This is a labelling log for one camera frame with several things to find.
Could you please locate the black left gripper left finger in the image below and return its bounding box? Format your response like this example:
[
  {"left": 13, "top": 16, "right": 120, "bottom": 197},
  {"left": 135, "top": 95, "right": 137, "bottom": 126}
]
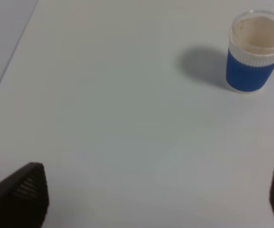
[{"left": 0, "top": 162, "right": 49, "bottom": 228}]

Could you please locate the blue sleeved clear cup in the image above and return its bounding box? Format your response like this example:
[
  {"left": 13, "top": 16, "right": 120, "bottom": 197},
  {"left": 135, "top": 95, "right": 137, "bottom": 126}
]
[{"left": 226, "top": 10, "right": 274, "bottom": 93}]

